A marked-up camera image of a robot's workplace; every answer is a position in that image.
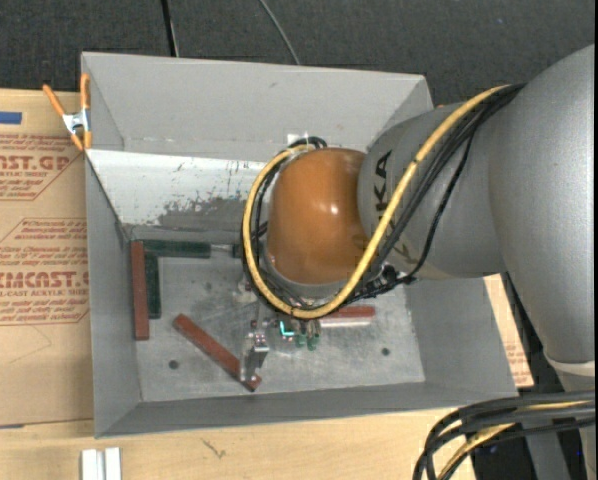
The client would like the grey metal bin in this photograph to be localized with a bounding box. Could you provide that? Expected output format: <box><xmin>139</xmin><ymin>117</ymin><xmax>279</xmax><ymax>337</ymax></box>
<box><xmin>80</xmin><ymin>51</ymin><xmax>520</xmax><ymax>439</ymax></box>

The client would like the brown cardboard board red print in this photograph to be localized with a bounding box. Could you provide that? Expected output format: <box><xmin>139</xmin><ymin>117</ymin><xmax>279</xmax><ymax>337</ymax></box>
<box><xmin>0</xmin><ymin>86</ymin><xmax>536</xmax><ymax>430</ymax></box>

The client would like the red-brown flat block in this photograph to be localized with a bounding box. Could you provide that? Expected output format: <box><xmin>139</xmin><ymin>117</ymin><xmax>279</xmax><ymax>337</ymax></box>
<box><xmin>323</xmin><ymin>305</ymin><xmax>377</xmax><ymax>319</ymax></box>
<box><xmin>172</xmin><ymin>313</ymin><xmax>263</xmax><ymax>393</ymax></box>
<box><xmin>130</xmin><ymin>240</ymin><xmax>152</xmax><ymax>342</ymax></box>

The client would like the dark green flat block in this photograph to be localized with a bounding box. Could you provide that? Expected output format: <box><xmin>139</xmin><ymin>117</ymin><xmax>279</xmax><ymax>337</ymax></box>
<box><xmin>141</xmin><ymin>239</ymin><xmax>213</xmax><ymax>261</ymax></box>
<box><xmin>145</xmin><ymin>255</ymin><xmax>162</xmax><ymax>319</ymax></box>

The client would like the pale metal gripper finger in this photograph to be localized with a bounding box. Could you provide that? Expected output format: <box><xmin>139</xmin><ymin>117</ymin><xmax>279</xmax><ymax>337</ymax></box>
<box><xmin>240</xmin><ymin>351</ymin><xmax>258</xmax><ymax>385</ymax></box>
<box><xmin>251</xmin><ymin>331</ymin><xmax>272</xmax><ymax>372</ymax></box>

